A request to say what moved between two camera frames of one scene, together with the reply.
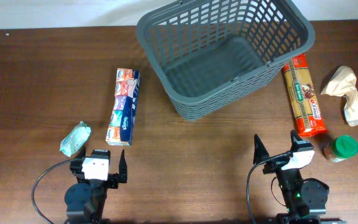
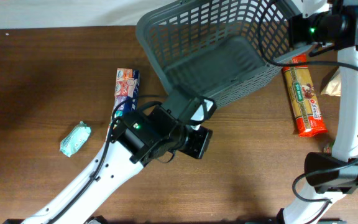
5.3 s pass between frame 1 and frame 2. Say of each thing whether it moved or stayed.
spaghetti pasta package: stayed
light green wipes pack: stayed
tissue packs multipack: stayed
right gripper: moved
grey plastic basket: stayed
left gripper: moved
